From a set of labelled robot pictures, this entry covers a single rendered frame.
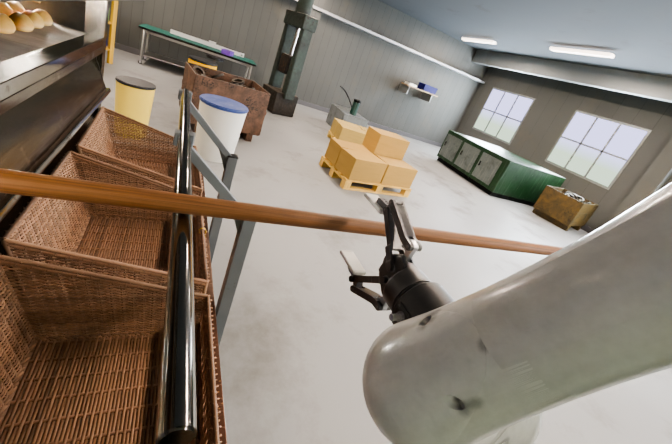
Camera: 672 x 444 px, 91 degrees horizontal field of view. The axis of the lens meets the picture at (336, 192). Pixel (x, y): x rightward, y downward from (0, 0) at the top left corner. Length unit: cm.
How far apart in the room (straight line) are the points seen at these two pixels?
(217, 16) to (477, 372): 894
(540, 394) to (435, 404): 7
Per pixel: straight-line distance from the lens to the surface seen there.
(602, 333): 27
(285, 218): 57
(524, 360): 28
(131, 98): 393
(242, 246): 109
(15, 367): 111
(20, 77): 111
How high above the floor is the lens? 147
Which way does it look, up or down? 21 degrees down
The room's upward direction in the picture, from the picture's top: 21 degrees clockwise
